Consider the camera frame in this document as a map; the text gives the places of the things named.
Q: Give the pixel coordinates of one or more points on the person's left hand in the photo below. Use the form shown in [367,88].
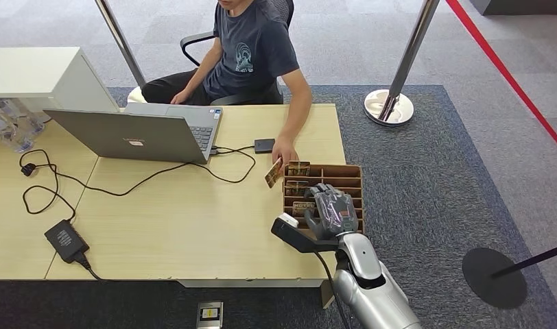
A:
[285,152]

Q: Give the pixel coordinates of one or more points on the person's right hand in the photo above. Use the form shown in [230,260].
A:
[181,97]

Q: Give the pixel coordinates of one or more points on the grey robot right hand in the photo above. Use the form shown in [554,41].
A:
[335,213]

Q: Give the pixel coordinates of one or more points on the brown patterned card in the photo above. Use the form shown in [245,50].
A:
[274,173]
[296,188]
[302,209]
[299,169]

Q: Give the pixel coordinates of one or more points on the wooden card holder box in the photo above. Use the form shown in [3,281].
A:
[346,175]

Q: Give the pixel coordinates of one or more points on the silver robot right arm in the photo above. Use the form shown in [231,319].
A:
[374,295]

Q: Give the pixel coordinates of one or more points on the person's right forearm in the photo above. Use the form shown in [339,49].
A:
[201,68]

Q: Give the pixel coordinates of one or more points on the person's left forearm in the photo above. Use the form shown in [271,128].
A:
[299,113]

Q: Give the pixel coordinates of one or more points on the small black card reader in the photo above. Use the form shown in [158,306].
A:
[264,145]

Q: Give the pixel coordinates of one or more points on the person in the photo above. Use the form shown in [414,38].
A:
[251,54]

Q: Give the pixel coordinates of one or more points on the black office chair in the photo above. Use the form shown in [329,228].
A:
[194,40]

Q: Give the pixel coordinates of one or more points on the grey laptop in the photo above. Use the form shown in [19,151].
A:
[133,138]

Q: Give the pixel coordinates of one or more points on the beige wooden desk foot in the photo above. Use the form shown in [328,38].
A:
[326,295]

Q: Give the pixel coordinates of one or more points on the dark blue-grey rug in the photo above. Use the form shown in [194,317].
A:
[419,181]

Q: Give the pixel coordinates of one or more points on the white cabinet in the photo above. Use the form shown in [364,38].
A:
[42,72]

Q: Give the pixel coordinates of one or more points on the clear plastic water bottle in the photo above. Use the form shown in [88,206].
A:
[29,122]
[10,136]

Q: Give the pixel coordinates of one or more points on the metal floor socket box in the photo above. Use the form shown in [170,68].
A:
[210,314]

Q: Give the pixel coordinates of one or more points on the black stanchion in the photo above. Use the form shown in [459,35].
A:
[494,279]

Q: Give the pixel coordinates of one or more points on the black power adapter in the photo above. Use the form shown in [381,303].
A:
[66,240]

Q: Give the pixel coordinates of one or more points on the red floor tape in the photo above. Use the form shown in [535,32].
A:
[505,75]

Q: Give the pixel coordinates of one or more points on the dark furniture base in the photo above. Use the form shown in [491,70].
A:
[519,7]

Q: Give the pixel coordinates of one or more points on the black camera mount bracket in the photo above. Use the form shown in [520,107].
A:
[296,239]

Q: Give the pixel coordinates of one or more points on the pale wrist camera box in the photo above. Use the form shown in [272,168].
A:
[288,220]

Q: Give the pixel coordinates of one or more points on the chrome stanchion post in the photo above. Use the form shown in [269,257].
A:
[408,54]
[121,45]

